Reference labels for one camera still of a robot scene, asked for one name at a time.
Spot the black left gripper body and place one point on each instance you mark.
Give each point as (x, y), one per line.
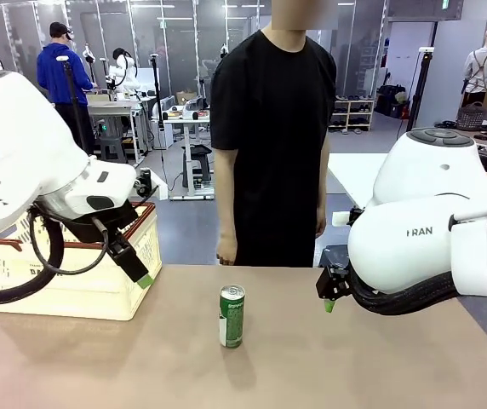
(99, 226)

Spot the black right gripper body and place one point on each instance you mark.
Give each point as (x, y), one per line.
(333, 283)

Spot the green drink can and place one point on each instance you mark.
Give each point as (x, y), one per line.
(231, 319)

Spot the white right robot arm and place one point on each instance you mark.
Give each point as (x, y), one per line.
(422, 221)

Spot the person's left forearm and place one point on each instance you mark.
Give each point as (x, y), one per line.
(321, 198)

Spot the person's right forearm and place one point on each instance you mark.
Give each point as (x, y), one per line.
(226, 213)

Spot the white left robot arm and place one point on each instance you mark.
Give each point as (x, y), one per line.
(18, 140)

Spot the dark wicker basket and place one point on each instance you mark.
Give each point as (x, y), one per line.
(471, 117)

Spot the person's left hand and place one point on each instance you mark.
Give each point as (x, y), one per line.
(321, 223)

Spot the person's right hand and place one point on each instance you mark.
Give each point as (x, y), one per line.
(227, 253)

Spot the black stool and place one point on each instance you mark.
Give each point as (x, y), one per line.
(333, 255)

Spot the white side table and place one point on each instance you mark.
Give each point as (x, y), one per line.
(354, 174)

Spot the grey background desk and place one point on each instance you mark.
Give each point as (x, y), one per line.
(188, 123)

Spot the person in blue hoodie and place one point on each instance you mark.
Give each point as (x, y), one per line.
(62, 76)

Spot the person in black t-shirt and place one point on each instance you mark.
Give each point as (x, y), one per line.
(269, 128)

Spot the white shoe rack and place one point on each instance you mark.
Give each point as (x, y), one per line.
(354, 113)

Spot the black bags pile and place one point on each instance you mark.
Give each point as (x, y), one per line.
(392, 102)

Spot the black tripod white head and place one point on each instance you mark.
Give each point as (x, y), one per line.
(418, 85)

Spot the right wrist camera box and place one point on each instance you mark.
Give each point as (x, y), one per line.
(340, 218)

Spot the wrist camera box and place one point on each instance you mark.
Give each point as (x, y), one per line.
(154, 185)
(340, 218)

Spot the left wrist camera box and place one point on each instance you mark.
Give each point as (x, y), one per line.
(154, 185)

